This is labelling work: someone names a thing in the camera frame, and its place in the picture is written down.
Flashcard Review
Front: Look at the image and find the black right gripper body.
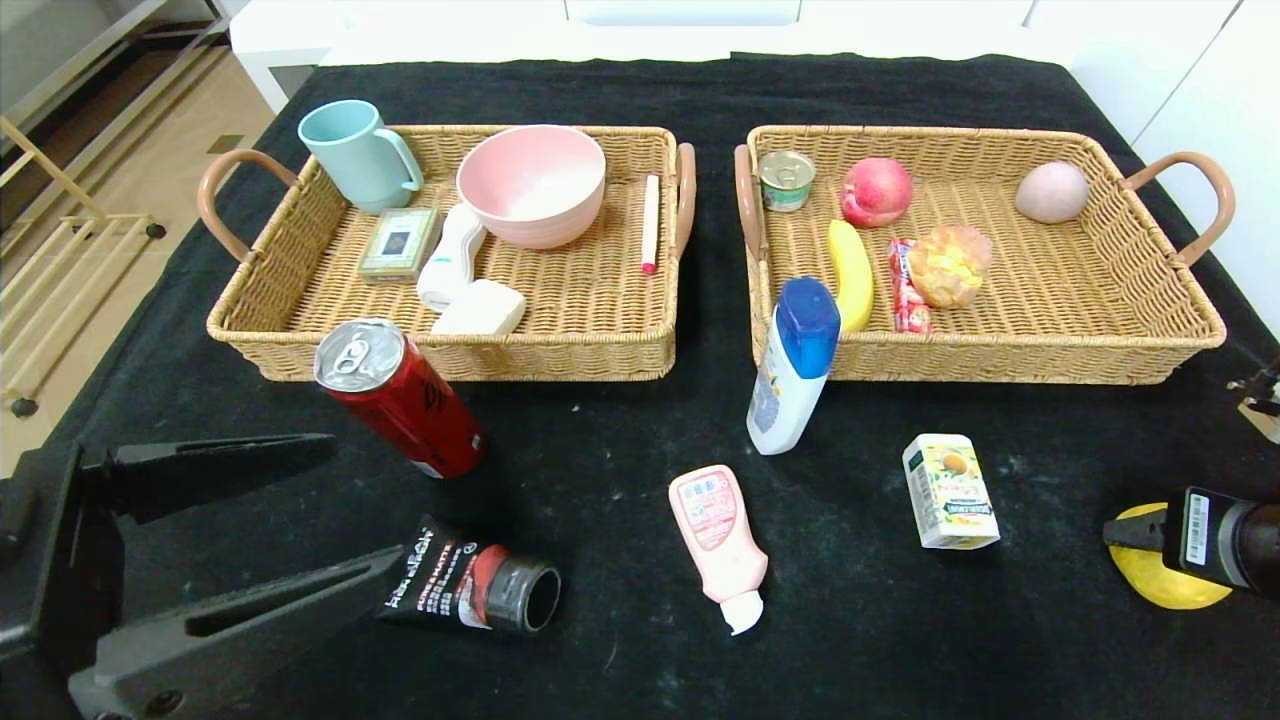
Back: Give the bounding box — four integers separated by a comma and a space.
1162, 485, 1280, 595

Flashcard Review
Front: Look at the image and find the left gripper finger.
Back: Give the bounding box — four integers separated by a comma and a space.
68, 544, 402, 720
79, 432, 339, 525

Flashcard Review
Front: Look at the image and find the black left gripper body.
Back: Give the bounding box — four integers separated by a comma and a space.
0, 440, 125, 720

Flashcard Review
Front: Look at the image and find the yellow pear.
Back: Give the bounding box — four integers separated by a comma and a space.
1108, 502, 1236, 611

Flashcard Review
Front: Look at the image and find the black cosmetic tube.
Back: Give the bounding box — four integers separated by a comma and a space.
378, 515, 564, 634

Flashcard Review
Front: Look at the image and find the small juice carton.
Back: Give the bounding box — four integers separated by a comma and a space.
902, 433, 1001, 551

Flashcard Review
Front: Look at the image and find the white bottle with blue cap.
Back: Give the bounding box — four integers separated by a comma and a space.
745, 277, 842, 457

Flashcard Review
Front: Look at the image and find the woven wicker basket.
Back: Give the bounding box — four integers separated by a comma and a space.
733, 124, 1237, 387
197, 124, 698, 384

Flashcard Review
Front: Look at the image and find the red soda can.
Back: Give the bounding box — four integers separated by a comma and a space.
314, 318, 488, 480

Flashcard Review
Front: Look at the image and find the pale wooden rack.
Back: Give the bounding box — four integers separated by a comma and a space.
0, 115, 169, 419

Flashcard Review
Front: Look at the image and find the small green card box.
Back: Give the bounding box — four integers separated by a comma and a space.
357, 206, 441, 284

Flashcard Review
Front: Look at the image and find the black table cloth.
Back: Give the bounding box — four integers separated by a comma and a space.
0, 52, 1280, 720

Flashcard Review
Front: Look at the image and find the white plastic bottle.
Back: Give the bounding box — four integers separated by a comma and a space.
416, 202, 489, 313

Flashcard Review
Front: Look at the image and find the white rectangular block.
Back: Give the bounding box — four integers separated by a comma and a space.
430, 279, 528, 337

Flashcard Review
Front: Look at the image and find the yellow bread bun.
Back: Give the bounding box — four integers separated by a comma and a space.
908, 225, 994, 310

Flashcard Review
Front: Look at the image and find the red candy wrapper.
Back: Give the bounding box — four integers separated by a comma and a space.
888, 238, 934, 336

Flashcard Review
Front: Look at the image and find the light blue mug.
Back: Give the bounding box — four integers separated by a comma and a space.
298, 99, 425, 215

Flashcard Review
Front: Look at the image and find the pale pink egg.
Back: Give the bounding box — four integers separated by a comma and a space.
1014, 161, 1090, 225

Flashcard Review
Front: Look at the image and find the yellow banana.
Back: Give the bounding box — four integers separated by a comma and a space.
827, 219, 875, 334

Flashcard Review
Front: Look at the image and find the pink squeeze bottle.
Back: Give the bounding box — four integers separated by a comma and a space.
668, 464, 770, 636

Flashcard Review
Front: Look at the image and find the pink bowl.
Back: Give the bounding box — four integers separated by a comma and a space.
456, 124, 608, 250

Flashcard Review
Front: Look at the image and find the red apple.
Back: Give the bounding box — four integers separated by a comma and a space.
840, 157, 915, 229

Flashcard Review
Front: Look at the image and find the grey metal shelf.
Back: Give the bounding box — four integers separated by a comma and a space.
0, 0, 233, 241

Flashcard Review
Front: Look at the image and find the small tin can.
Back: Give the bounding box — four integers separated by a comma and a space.
757, 150, 817, 213

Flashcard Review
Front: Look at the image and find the white stick with red cap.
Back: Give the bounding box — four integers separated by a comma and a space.
640, 174, 663, 276

